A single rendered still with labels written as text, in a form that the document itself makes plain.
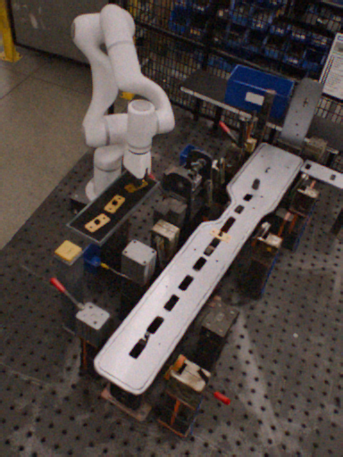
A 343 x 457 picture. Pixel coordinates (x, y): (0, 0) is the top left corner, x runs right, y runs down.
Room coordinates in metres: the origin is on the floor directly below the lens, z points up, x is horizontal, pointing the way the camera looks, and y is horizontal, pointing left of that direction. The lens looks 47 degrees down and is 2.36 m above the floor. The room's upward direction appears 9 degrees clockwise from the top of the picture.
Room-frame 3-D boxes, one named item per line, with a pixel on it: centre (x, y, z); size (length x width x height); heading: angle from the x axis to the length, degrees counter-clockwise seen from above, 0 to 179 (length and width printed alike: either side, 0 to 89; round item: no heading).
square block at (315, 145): (1.88, -0.61, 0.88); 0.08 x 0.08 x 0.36; 66
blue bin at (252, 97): (2.18, -0.32, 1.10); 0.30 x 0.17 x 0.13; 74
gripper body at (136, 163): (1.29, 0.16, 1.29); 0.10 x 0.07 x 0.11; 48
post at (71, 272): (0.94, 0.32, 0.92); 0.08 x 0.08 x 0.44; 66
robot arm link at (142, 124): (1.29, 0.15, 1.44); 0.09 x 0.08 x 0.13; 118
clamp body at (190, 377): (0.64, -0.12, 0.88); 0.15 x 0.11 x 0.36; 66
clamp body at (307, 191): (1.54, -0.54, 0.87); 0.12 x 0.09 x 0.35; 66
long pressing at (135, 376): (1.23, -0.19, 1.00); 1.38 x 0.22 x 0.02; 156
